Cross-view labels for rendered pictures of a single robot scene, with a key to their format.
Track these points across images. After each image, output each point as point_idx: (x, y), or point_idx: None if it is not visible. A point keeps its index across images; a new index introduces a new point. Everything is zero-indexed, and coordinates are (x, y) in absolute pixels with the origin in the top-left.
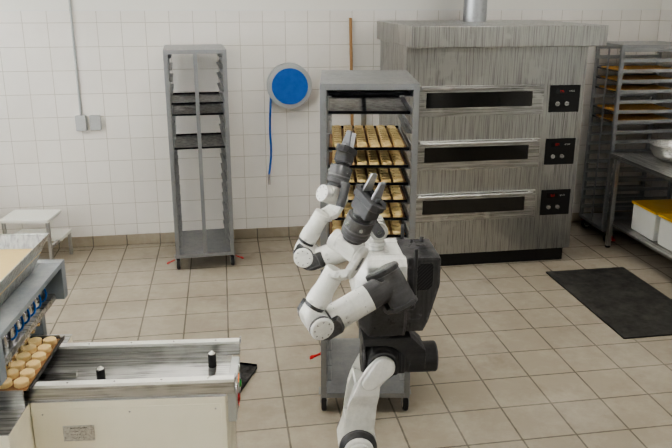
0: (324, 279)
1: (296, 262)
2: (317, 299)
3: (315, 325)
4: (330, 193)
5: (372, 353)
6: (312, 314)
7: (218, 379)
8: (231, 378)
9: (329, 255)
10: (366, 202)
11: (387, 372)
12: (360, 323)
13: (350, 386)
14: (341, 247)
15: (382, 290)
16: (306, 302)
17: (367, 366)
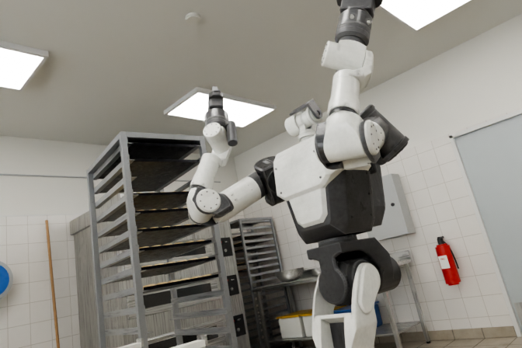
0: (347, 79)
1: (202, 206)
2: (352, 99)
3: (369, 124)
4: (221, 128)
5: (348, 266)
6: (355, 117)
7: (179, 346)
8: (199, 340)
9: (236, 195)
10: None
11: (376, 280)
12: (333, 217)
13: (324, 342)
14: (348, 48)
15: (381, 121)
16: (338, 109)
17: (350, 283)
